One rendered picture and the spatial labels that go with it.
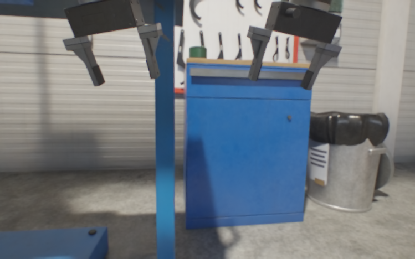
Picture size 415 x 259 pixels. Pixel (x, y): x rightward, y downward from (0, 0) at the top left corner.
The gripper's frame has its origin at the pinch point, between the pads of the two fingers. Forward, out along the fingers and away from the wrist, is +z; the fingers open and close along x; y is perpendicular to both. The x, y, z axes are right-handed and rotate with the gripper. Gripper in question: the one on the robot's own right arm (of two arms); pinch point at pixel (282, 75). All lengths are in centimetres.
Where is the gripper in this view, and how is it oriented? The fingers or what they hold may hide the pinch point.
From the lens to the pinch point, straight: 51.1
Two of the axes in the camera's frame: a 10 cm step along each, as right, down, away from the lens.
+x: 9.7, 1.1, 2.0
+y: 1.2, 5.0, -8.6
